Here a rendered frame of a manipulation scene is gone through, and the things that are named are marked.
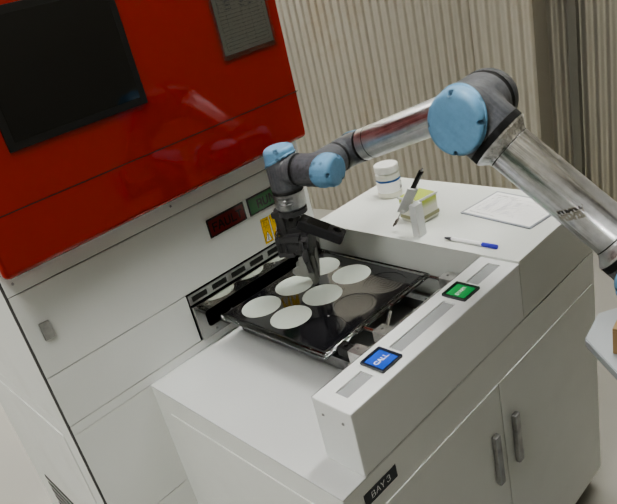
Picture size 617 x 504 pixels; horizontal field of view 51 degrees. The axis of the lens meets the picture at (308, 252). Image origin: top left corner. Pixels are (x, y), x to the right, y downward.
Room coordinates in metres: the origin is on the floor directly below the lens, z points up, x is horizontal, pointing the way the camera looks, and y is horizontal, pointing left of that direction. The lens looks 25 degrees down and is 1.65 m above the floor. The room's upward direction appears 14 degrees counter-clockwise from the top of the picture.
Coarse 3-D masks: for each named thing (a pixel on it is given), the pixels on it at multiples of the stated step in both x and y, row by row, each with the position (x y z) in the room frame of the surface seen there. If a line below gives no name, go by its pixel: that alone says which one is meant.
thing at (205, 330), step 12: (264, 264) 1.53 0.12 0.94; (276, 264) 1.56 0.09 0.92; (240, 276) 1.50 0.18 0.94; (252, 276) 1.51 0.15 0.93; (228, 288) 1.46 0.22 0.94; (240, 288) 1.48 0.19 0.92; (204, 300) 1.41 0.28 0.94; (216, 300) 1.43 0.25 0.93; (192, 312) 1.40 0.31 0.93; (204, 312) 1.40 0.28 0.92; (204, 324) 1.39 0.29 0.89; (216, 324) 1.41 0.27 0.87; (228, 324) 1.44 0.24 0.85; (204, 336) 1.39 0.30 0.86
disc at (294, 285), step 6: (294, 276) 1.51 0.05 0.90; (300, 276) 1.50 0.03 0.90; (282, 282) 1.49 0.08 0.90; (288, 282) 1.48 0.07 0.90; (294, 282) 1.47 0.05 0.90; (300, 282) 1.46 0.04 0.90; (306, 282) 1.46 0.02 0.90; (312, 282) 1.45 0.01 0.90; (276, 288) 1.47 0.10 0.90; (282, 288) 1.46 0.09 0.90; (288, 288) 1.45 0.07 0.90; (294, 288) 1.44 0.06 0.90; (300, 288) 1.43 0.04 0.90; (306, 288) 1.42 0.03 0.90; (282, 294) 1.43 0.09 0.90; (288, 294) 1.42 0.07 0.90; (294, 294) 1.41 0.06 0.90
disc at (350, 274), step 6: (342, 270) 1.48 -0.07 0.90; (348, 270) 1.47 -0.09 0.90; (354, 270) 1.46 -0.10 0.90; (360, 270) 1.45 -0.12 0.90; (366, 270) 1.44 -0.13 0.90; (336, 276) 1.45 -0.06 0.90; (342, 276) 1.44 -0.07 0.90; (348, 276) 1.44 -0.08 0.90; (354, 276) 1.43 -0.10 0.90; (360, 276) 1.42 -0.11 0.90; (366, 276) 1.41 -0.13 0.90; (336, 282) 1.42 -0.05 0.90; (342, 282) 1.41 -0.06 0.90; (348, 282) 1.40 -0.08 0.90; (354, 282) 1.40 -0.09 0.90
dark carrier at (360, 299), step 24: (360, 264) 1.49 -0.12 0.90; (264, 288) 1.48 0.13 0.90; (360, 288) 1.36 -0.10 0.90; (384, 288) 1.33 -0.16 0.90; (240, 312) 1.39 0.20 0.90; (312, 312) 1.30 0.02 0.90; (336, 312) 1.28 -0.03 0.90; (360, 312) 1.25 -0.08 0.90; (288, 336) 1.23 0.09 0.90; (312, 336) 1.20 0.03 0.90; (336, 336) 1.18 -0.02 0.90
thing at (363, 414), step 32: (480, 288) 1.13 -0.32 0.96; (512, 288) 1.17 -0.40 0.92; (416, 320) 1.07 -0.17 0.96; (448, 320) 1.04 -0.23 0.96; (480, 320) 1.09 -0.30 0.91; (512, 320) 1.16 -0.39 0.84; (416, 352) 0.97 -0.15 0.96; (448, 352) 1.02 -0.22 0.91; (480, 352) 1.08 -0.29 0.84; (352, 384) 0.93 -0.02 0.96; (384, 384) 0.90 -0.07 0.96; (416, 384) 0.95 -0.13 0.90; (448, 384) 1.01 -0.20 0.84; (320, 416) 0.91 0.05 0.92; (352, 416) 0.85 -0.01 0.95; (384, 416) 0.89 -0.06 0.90; (416, 416) 0.94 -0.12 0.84; (352, 448) 0.86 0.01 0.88; (384, 448) 0.88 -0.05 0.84
